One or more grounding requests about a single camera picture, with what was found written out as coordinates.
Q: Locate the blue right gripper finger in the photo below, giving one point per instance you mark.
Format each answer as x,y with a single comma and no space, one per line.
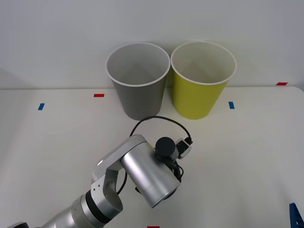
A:
297,218

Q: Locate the silver and black left arm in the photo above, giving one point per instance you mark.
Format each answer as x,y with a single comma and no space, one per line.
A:
147,171

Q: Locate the yellow-green plastic waste bin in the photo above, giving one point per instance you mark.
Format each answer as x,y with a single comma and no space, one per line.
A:
194,99

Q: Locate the grey plastic waste bin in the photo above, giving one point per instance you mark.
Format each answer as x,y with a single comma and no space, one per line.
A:
140,99

